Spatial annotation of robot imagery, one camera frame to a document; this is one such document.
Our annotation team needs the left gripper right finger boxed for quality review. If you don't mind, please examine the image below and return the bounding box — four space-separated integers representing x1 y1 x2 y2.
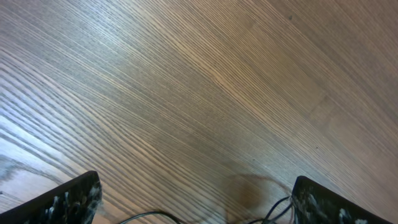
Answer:
292 175 391 224

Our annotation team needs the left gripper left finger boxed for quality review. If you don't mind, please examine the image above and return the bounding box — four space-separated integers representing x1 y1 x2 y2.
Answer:
1 170 102 224

